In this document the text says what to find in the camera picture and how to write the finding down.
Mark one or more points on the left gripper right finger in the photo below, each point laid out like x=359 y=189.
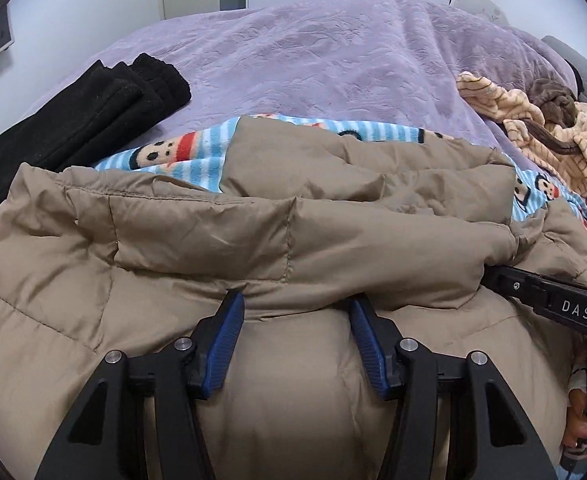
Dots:
x=490 y=436

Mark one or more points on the beige striped brown garment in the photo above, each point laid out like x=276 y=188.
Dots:
x=545 y=122

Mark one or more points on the blue monkey print blanket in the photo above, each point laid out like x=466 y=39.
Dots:
x=198 y=157

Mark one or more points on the black folded garment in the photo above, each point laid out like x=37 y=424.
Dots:
x=103 y=110

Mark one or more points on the tan puffer jacket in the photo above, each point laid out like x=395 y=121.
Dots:
x=92 y=261

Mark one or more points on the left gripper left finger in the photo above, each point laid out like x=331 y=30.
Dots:
x=102 y=436

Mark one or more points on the purple quilted bedspread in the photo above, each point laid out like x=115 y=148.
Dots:
x=393 y=61

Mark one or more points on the white round pillow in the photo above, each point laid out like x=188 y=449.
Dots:
x=487 y=10

